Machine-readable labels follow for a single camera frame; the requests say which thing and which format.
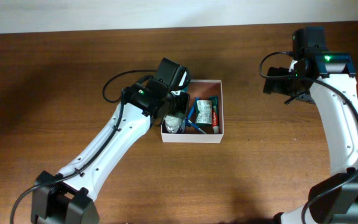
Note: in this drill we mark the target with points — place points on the Colgate toothpaste tube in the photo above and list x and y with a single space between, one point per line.
215 114

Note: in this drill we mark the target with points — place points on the white open cardboard box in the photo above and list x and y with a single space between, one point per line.
201 89

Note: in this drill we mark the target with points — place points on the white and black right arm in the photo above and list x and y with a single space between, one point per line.
328 80

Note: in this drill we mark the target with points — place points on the green and white soap packet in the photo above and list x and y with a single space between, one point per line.
204 112

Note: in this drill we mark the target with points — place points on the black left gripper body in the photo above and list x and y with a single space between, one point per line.
180 102

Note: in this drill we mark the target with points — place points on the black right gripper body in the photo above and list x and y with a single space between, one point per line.
296 87

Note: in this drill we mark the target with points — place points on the teal Listerine mouthwash bottle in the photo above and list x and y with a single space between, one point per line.
185 90

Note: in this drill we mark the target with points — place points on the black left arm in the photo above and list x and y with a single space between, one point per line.
69 196

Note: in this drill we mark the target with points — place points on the blue and white toothbrush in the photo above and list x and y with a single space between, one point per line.
193 125

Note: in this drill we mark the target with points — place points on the blue foam soap pump bottle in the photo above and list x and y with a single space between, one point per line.
174 125

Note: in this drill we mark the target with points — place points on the blue Gillette razor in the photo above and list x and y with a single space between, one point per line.
192 110

